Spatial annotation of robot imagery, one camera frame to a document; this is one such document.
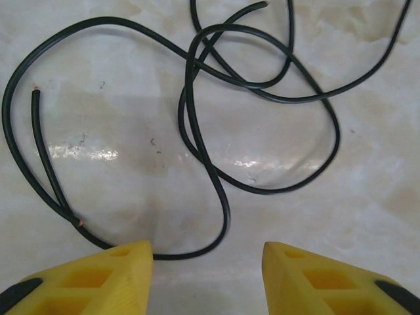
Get black cable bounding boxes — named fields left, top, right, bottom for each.
left=1, top=0, right=413, bottom=230
left=31, top=0, right=341, bottom=261

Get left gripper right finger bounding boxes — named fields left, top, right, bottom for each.
left=262, top=241, right=420, bottom=315

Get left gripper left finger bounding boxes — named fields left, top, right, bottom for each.
left=0, top=240, right=155, bottom=315

